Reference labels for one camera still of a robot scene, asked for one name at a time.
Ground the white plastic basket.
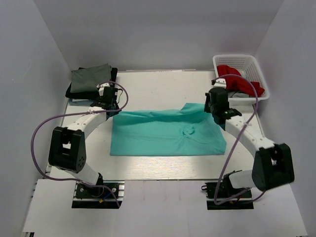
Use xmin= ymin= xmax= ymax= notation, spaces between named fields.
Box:
xmin=213 ymin=54 xmax=270 ymax=101

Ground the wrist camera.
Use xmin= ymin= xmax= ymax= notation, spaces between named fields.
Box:
xmin=97 ymin=82 xmax=111 ymax=96
xmin=211 ymin=78 xmax=227 ymax=89

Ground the folded grey t shirt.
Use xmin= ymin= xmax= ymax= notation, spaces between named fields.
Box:
xmin=71 ymin=64 xmax=112 ymax=93

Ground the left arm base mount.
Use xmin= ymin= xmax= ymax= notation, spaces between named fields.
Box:
xmin=72 ymin=181 xmax=124 ymax=209

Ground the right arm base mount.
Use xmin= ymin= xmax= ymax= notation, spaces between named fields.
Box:
xmin=201 ymin=181 xmax=254 ymax=210

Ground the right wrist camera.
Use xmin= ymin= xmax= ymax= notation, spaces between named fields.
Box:
xmin=211 ymin=78 xmax=227 ymax=89

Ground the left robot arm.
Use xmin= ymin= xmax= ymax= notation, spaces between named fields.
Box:
xmin=48 ymin=84 xmax=119 ymax=197

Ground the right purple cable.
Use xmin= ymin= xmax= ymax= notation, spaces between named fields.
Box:
xmin=213 ymin=75 xmax=266 ymax=205

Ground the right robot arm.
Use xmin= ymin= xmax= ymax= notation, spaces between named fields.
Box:
xmin=204 ymin=87 xmax=295 ymax=197

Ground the folded light blue t shirt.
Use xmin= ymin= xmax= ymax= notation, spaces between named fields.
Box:
xmin=68 ymin=98 xmax=93 ymax=106

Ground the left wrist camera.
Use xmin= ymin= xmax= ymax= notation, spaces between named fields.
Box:
xmin=97 ymin=82 xmax=111 ymax=96

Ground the grey t shirt in basket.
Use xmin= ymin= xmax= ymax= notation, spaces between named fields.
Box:
xmin=227 ymin=70 xmax=255 ymax=99

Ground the teal t shirt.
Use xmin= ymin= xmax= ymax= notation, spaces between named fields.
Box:
xmin=110 ymin=103 xmax=227 ymax=157

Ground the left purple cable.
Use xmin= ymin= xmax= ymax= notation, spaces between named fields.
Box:
xmin=30 ymin=81 xmax=129 ymax=208

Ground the red t shirt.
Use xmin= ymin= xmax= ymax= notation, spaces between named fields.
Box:
xmin=217 ymin=65 xmax=265 ymax=97

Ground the purple cable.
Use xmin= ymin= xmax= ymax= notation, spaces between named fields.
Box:
xmin=30 ymin=81 xmax=129 ymax=208
xmin=213 ymin=75 xmax=266 ymax=205

